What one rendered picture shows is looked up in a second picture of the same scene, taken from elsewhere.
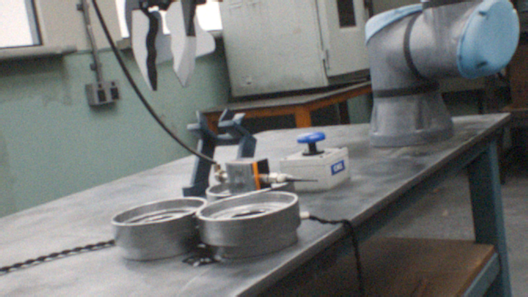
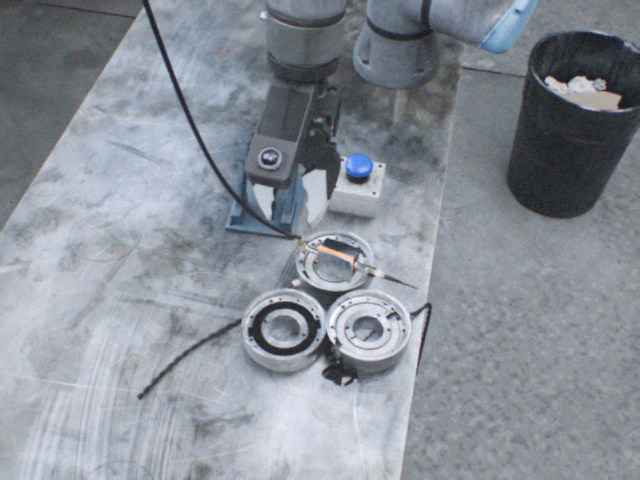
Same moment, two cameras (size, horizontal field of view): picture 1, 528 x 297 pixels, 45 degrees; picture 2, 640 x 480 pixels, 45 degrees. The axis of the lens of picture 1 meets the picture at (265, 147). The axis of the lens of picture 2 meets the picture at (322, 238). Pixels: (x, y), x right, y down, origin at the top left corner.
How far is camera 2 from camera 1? 74 cm
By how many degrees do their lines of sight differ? 47
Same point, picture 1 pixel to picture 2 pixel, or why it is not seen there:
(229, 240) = (369, 369)
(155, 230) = (302, 360)
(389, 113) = (387, 55)
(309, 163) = (362, 198)
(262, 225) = (395, 357)
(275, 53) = not seen: outside the picture
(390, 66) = (400, 12)
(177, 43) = (315, 203)
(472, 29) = (506, 28)
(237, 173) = (333, 262)
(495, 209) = not seen: hidden behind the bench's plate
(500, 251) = not seen: hidden behind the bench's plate
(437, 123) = (430, 65)
